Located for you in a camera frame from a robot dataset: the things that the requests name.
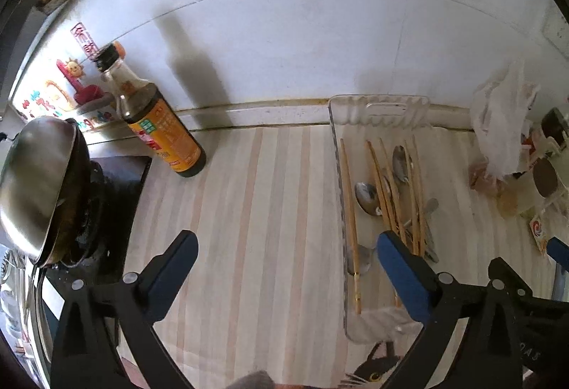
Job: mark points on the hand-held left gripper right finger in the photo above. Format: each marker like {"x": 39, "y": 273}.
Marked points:
{"x": 402, "y": 273}

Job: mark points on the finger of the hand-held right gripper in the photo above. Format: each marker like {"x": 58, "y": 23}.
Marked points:
{"x": 546, "y": 326}
{"x": 561, "y": 250}

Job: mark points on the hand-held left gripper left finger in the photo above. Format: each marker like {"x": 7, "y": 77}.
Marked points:
{"x": 173, "y": 273}

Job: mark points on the metal spoon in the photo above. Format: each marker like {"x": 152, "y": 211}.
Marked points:
{"x": 400, "y": 164}
{"x": 366, "y": 198}
{"x": 361, "y": 260}
{"x": 386, "y": 189}

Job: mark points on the set of wooden chopsticks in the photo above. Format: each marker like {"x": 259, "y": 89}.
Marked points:
{"x": 350, "y": 215}

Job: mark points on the clear acrylic tray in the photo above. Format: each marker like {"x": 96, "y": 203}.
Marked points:
{"x": 378, "y": 113}

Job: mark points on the swirl print packet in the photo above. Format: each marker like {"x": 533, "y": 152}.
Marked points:
{"x": 539, "y": 233}

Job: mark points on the glass jar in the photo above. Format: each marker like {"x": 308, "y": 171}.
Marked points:
{"x": 546, "y": 177}

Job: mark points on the black gas stove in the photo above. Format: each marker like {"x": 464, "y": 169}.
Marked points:
{"x": 115, "y": 202}

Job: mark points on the grey fuzzy garment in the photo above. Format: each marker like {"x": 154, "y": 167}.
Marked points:
{"x": 253, "y": 381}

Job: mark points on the white plastic bag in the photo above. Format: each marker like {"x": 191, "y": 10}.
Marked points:
{"x": 504, "y": 117}

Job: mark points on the soy sauce bottle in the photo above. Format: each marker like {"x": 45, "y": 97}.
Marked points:
{"x": 160, "y": 126}

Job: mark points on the metal wok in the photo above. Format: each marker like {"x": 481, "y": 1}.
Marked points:
{"x": 35, "y": 180}

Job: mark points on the colourful cartoon wall poster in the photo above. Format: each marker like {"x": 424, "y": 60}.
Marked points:
{"x": 62, "y": 91}

